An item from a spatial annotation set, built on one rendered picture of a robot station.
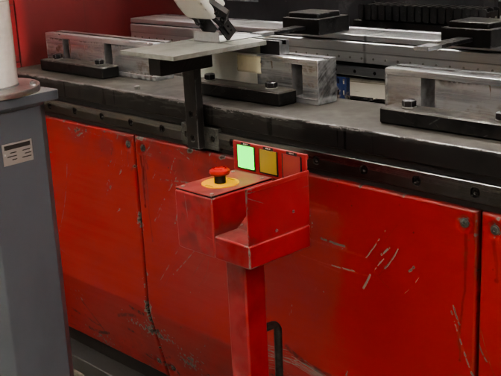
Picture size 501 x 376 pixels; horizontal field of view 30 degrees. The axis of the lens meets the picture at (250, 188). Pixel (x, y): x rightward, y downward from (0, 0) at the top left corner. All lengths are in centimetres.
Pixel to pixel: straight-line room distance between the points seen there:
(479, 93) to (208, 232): 55
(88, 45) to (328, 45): 69
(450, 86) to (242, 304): 56
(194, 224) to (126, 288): 75
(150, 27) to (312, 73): 91
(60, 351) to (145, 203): 68
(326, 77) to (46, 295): 74
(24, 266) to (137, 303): 86
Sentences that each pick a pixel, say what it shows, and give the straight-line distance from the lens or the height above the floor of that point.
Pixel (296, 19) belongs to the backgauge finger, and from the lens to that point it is 227.
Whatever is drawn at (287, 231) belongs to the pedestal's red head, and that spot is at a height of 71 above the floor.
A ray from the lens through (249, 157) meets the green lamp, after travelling 182.
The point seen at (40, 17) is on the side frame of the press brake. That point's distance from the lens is 282.
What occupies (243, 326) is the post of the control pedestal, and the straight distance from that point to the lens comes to 181.
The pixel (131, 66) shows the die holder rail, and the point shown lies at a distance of 245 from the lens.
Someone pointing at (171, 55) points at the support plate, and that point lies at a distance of 191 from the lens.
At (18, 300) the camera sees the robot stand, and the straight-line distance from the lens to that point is 164.
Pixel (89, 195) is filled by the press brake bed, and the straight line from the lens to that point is 250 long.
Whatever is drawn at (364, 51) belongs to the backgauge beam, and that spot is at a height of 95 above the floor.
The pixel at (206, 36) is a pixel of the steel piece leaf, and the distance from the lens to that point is 209.
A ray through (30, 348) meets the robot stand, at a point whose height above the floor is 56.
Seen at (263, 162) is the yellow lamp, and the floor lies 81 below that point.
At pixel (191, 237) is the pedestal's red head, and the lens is 176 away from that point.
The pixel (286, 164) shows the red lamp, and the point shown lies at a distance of 175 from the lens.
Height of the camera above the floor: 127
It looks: 16 degrees down
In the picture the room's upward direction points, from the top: 3 degrees counter-clockwise
